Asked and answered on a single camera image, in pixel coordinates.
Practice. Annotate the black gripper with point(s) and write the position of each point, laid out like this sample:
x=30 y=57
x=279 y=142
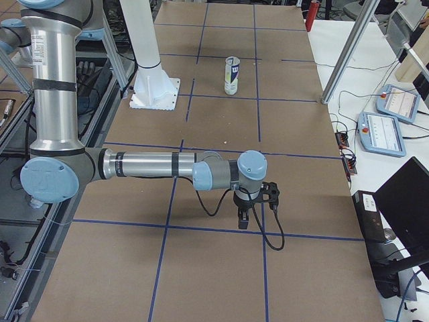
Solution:
x=242 y=203

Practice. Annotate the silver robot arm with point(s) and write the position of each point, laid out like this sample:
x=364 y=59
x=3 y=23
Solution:
x=60 y=164
x=14 y=35

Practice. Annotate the clear tennis ball can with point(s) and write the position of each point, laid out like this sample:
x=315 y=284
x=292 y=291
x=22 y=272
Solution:
x=232 y=65

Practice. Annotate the orange connector block near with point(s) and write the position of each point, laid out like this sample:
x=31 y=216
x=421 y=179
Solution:
x=349 y=164

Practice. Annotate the orange connector block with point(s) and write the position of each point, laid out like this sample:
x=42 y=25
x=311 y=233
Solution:
x=342 y=139
x=349 y=164

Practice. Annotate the orange connector block far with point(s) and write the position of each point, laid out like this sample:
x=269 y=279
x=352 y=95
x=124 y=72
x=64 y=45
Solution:
x=342 y=139

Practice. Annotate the black computer box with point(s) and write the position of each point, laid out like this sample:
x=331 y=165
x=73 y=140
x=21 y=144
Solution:
x=391 y=271

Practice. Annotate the near blue teach pendant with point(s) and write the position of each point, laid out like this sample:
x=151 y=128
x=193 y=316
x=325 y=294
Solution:
x=381 y=134

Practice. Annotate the blue teach pendant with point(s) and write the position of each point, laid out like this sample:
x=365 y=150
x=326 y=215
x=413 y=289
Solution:
x=398 y=102
x=381 y=134

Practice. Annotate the black monitor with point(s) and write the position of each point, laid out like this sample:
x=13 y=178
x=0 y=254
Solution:
x=403 y=201

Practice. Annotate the far blue teach pendant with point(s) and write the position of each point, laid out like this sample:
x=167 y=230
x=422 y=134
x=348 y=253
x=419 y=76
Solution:
x=398 y=102

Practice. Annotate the red cylinder tube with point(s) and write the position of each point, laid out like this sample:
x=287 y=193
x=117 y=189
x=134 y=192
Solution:
x=311 y=15

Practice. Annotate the wooden board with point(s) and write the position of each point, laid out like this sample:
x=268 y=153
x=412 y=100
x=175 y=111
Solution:
x=417 y=57

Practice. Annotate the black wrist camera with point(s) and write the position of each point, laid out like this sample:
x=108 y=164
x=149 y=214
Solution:
x=270 y=195

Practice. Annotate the aluminium side frame rack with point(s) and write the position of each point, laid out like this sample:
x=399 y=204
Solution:
x=28 y=225

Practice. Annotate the aluminium frame post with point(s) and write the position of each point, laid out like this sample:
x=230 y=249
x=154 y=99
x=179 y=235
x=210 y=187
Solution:
x=355 y=36

